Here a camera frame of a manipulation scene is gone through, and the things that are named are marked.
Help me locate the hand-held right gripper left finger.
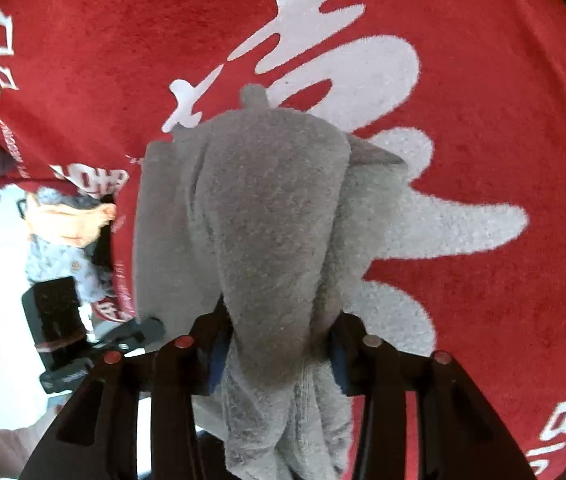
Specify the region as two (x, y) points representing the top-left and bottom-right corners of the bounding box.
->
(18, 304), (231, 480)

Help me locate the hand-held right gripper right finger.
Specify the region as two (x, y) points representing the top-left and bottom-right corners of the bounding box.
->
(329, 312), (537, 480)

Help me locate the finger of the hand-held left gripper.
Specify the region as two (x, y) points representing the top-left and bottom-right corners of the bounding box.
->
(113, 316), (166, 356)

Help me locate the grey fleece garment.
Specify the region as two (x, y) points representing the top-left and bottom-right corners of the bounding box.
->
(132, 83), (409, 480)

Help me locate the person's left forearm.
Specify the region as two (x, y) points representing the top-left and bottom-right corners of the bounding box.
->
(0, 407), (61, 480)

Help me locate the grey patterned garment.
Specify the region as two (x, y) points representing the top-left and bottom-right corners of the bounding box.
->
(24, 186), (115, 307)

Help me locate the peach garment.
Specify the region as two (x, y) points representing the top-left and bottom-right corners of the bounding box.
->
(24, 199), (118, 250)

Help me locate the red blanket with white print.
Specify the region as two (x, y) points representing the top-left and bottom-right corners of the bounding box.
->
(0, 0), (566, 480)

